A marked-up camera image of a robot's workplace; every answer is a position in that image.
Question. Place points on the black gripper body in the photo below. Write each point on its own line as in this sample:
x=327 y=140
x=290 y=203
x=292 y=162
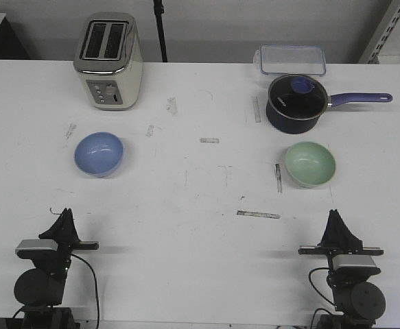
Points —
x=333 y=276
x=60 y=263

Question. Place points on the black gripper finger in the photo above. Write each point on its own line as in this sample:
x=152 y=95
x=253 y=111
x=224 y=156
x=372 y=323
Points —
x=74 y=238
x=59 y=231

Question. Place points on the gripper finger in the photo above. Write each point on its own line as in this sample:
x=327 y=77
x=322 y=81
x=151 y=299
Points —
x=345 y=238
x=329 y=236

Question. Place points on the green bowl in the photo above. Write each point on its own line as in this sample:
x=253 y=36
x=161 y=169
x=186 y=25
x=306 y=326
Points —
x=310 y=164

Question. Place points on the blue bowl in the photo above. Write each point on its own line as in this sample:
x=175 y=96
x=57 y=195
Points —
x=99 y=154

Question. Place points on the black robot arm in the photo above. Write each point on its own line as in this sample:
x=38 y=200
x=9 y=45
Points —
x=40 y=290
x=357 y=301

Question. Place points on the dark blue saucepan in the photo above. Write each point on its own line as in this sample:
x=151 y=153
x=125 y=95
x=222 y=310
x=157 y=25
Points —
x=295 y=126

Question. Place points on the glass pot lid blue knob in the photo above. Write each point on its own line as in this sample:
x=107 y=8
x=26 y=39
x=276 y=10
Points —
x=297 y=96

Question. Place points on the cream and chrome toaster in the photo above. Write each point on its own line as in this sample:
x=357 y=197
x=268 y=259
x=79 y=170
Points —
x=108 y=60

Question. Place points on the clear plastic food container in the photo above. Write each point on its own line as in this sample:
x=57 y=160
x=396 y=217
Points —
x=294 y=59

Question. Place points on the white slotted shelf rack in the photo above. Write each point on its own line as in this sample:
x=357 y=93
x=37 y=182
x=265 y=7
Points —
x=384 y=44

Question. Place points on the black tripod pole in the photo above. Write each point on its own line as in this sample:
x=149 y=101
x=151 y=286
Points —
x=158 y=12

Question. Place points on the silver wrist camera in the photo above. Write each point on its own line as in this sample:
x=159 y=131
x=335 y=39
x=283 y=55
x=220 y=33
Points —
x=36 y=249
x=358 y=265

